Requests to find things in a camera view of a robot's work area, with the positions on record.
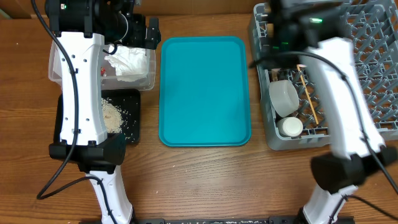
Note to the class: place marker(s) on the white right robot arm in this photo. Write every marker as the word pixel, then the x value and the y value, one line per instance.
pixel 315 35

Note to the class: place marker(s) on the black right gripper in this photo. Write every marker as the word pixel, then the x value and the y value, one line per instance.
pixel 277 15

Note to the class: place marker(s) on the wooden chopstick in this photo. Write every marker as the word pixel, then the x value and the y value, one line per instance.
pixel 299 66

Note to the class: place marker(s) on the teal plastic tray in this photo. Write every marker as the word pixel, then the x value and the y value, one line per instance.
pixel 204 92

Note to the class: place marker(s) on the white plastic cup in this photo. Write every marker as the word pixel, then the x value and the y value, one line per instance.
pixel 290 127

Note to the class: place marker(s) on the cooked white rice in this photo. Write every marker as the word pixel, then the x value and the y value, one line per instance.
pixel 118 120

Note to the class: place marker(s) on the grey dishwasher rack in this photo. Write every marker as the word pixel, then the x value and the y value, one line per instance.
pixel 373 30

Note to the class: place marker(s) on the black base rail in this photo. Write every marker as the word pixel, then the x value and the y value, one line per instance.
pixel 269 220

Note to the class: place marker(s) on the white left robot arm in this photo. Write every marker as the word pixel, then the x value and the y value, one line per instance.
pixel 81 30

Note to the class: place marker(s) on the black waste tray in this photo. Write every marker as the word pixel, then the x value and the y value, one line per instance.
pixel 132 99

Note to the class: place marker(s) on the grey bowl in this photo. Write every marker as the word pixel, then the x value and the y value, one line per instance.
pixel 284 97

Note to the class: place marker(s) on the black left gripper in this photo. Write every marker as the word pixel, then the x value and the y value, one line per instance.
pixel 141 40

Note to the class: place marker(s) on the white tissue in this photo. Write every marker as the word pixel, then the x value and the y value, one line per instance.
pixel 130 64

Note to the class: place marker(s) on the clear plastic waste bin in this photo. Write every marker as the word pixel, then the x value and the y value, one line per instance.
pixel 146 81

